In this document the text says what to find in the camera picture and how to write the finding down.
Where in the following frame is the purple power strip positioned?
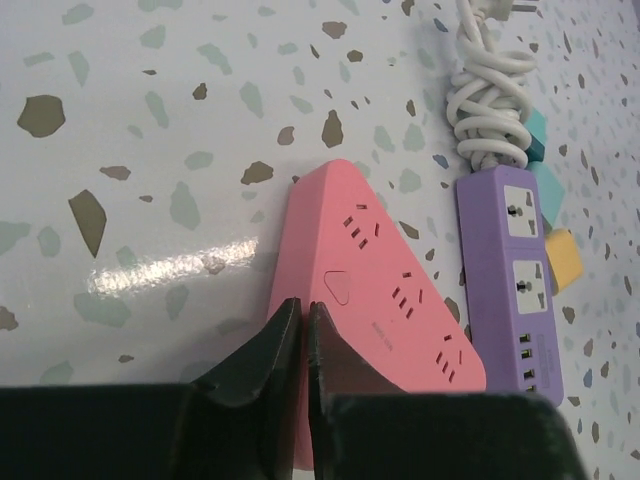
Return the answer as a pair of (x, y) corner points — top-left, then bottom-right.
(456, 166), (564, 406)

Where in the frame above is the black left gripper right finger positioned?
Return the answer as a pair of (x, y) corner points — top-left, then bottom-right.
(308, 302), (400, 479)

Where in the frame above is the pink triangular power strip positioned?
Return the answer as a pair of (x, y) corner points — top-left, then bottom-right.
(270, 159), (508, 479)

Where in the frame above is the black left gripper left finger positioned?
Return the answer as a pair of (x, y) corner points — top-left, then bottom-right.
(192, 298), (302, 479)

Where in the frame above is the yellow plug adapter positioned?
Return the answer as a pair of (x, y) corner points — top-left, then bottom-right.
(545, 229), (584, 295)

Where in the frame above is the teal plug adapter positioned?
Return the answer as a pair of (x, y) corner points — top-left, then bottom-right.
(525, 109), (547, 162)
(527, 162), (565, 227)

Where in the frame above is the white coiled power cord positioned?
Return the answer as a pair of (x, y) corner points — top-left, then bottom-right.
(445, 0), (534, 170)

